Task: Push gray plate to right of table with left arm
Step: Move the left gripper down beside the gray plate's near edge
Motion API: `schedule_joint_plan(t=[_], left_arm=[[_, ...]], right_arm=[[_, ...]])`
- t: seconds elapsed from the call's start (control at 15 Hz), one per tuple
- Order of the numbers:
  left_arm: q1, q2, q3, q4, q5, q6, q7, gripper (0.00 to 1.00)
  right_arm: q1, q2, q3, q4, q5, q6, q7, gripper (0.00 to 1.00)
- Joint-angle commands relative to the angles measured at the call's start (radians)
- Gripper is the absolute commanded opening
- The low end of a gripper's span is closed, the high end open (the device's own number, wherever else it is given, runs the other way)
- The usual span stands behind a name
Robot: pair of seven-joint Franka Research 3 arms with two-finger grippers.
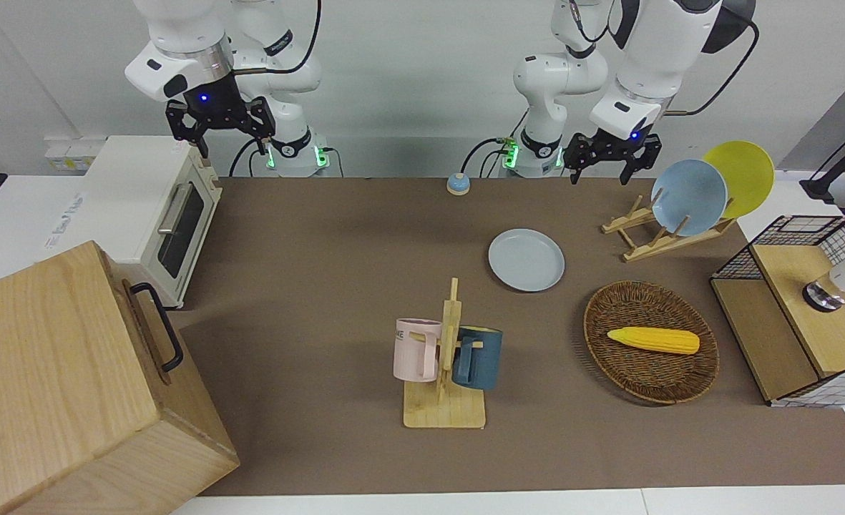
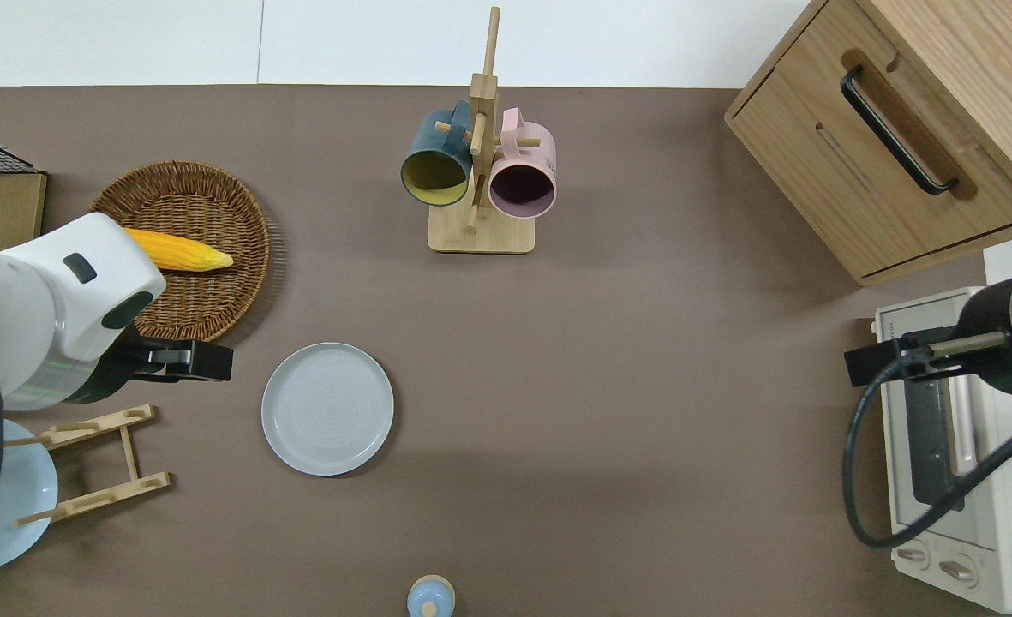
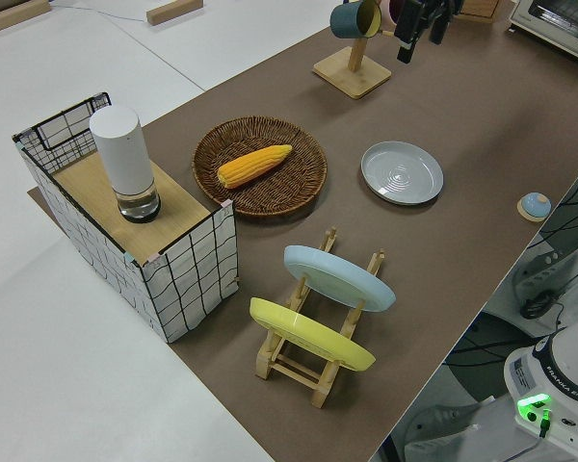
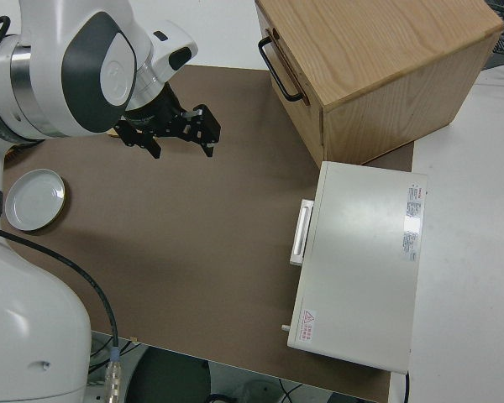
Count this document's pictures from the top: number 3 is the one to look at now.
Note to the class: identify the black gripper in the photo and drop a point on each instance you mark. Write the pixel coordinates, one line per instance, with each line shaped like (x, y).
(438, 6)

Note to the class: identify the gray round plate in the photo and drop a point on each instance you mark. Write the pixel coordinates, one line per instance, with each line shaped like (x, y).
(400, 174)

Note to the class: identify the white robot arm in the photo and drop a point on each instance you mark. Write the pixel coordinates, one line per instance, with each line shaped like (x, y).
(559, 375)

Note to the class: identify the light blue plate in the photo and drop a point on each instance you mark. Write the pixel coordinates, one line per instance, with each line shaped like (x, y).
(337, 279)

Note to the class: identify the yellow plate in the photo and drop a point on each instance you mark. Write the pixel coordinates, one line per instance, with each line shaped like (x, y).
(308, 332)

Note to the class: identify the pink mug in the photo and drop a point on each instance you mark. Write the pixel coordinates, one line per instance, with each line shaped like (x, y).
(391, 10)

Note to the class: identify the wooden cabinet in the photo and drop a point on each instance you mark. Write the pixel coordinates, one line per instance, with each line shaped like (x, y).
(481, 8)

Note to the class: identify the teal mug yellow inside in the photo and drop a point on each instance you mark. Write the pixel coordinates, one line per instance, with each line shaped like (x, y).
(344, 19)

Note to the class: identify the wooden mug tree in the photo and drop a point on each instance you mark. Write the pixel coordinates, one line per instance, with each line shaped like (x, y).
(351, 77)

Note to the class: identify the cream toaster oven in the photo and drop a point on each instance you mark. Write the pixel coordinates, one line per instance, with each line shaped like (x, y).
(559, 24)

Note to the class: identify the brown wicker basket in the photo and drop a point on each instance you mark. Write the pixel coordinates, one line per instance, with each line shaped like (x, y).
(289, 192)

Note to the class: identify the yellow corn cob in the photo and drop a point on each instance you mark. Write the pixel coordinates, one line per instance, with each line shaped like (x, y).
(250, 166)

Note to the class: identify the brown table mat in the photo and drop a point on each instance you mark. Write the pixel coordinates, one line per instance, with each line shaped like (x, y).
(438, 269)

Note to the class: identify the wooden block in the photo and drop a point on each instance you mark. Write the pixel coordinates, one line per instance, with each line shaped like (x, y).
(14, 15)
(173, 12)

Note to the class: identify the white power strip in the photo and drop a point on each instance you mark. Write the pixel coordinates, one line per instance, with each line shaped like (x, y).
(539, 279)

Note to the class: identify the black power plug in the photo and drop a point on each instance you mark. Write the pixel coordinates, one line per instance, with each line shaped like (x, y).
(537, 306)

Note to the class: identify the wooden box lid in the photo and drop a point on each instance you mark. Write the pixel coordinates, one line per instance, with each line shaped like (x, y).
(173, 212)

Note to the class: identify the white cylinder with glass base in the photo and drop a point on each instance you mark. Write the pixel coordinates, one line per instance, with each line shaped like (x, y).
(120, 154)

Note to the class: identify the grid pattern storage box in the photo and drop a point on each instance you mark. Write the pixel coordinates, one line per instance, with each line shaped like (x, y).
(192, 284)

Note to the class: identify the wooden dish rack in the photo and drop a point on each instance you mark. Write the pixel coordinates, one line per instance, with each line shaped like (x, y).
(294, 370)

